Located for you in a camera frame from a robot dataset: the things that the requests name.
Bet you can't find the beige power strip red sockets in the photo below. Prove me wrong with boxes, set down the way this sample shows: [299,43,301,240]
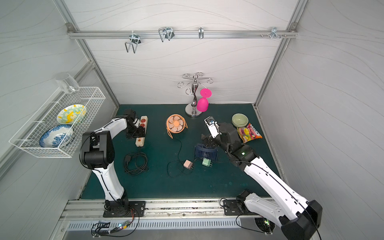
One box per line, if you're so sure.
[135,116,148,147]

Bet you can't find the green usb power adapter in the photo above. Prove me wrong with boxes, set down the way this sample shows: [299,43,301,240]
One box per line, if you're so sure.
[202,158,212,167]

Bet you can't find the pink usb power adapter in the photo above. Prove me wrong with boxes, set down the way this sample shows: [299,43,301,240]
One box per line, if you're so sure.
[183,160,194,170]

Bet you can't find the black orange fan cable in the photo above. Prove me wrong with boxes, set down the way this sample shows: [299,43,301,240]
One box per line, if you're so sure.
[166,136,190,178]

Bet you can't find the orange desk fan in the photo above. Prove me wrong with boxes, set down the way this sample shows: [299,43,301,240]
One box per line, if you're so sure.
[166,114,188,139]

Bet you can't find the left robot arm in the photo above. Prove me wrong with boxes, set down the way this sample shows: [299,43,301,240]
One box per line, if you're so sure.
[79,109,148,218]

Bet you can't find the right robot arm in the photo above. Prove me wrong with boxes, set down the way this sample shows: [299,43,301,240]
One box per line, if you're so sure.
[202,117,323,240]

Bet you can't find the navy blue desk fan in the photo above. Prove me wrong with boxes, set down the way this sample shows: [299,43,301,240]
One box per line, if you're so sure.
[194,144,218,161]

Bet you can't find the chrome cup holder stand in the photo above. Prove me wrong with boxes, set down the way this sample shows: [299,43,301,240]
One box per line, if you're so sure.
[177,72,214,118]

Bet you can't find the pink plastic goblet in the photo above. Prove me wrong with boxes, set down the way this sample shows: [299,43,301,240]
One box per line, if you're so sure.
[197,89,212,112]

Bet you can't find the green ceramic bowl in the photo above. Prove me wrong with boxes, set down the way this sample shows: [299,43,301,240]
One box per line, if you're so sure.
[232,113,249,128]

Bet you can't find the colourful snack bag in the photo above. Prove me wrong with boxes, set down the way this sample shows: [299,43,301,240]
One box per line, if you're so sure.
[237,123,263,144]

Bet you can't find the yellow green patterned plate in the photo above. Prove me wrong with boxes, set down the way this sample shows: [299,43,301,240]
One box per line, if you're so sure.
[56,104,87,125]

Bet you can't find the blue white patterned plate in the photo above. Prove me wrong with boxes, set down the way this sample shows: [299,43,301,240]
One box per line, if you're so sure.
[39,125,75,148]

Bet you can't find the clear glass cup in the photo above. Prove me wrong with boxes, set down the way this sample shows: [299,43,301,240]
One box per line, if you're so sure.
[55,73,80,94]

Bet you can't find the metal hook far left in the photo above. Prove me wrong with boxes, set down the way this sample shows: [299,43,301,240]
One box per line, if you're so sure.
[125,32,141,54]

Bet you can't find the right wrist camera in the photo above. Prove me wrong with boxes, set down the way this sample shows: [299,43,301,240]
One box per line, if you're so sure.
[205,116,220,139]

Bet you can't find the black power strip cord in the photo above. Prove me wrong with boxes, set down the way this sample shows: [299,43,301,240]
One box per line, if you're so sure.
[122,151,150,176]

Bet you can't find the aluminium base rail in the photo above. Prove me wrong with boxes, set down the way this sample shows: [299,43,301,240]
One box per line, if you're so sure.
[59,196,308,222]

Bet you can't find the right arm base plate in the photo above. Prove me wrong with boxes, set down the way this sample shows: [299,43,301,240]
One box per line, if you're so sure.
[220,199,249,216]

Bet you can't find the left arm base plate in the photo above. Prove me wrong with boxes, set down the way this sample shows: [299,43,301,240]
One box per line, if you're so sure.
[103,200,146,218]

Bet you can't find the white wire basket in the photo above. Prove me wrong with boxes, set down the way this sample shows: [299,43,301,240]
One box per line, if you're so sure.
[9,87,106,158]

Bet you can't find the aluminium top rail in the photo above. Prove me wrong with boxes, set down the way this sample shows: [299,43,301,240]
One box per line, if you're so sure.
[68,29,299,40]

